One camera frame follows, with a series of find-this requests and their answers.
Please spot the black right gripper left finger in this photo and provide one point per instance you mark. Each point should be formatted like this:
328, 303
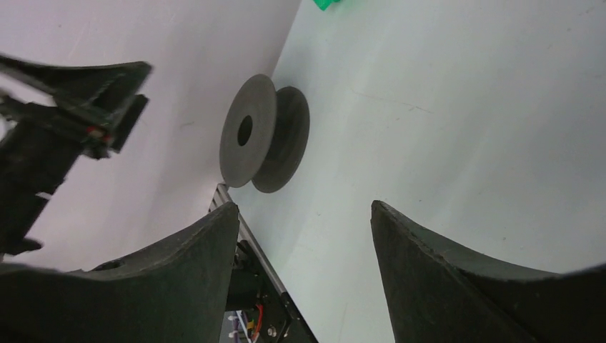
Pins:
174, 290

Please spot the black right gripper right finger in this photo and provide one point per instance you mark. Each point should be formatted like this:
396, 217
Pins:
438, 290

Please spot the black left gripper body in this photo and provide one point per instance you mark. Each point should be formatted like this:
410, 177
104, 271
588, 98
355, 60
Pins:
36, 156

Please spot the green plastic bin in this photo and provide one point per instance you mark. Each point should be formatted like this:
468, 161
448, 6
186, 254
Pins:
325, 4

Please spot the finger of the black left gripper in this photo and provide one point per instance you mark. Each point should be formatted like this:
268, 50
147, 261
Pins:
94, 106

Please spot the dark grey cable spool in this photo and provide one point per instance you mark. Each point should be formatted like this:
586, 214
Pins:
264, 136

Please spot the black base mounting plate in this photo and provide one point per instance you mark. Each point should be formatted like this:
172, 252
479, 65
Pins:
258, 304

